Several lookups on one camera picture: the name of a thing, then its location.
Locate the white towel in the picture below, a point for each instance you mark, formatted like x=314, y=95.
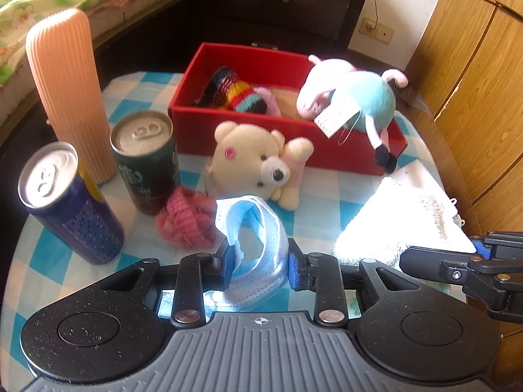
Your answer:
x=409, y=208

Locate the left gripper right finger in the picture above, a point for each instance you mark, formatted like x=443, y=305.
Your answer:
x=319, y=273

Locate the pink pig plush toy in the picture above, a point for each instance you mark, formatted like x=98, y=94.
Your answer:
x=336, y=95

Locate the purple fuzzy sock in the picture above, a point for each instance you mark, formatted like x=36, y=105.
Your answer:
x=270, y=100

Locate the blue drink can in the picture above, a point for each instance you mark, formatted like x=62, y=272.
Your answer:
x=57, y=189

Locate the pink knitted yarn knot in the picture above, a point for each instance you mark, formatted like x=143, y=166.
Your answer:
x=187, y=220

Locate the multicolour knitted sock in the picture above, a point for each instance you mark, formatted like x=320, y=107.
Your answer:
x=226, y=91

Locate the dark green coffee can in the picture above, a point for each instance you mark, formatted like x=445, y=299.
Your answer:
x=144, y=146

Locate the peach ribbed tall bottle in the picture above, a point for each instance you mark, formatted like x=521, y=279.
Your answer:
x=61, y=58

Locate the red cardboard box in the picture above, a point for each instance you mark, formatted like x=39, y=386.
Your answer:
x=283, y=73

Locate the wall power socket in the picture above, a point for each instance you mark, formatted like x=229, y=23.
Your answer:
x=375, y=30

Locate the blue face mask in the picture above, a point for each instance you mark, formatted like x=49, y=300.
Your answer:
x=261, y=251

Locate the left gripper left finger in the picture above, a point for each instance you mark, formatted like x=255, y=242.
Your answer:
x=197, y=274

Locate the cream teddy bear plush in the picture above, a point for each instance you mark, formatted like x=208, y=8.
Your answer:
x=250, y=160

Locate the dark wooden nightstand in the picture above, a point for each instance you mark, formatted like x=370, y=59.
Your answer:
x=322, y=27

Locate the wooden wardrobe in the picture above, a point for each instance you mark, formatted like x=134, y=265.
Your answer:
x=468, y=69

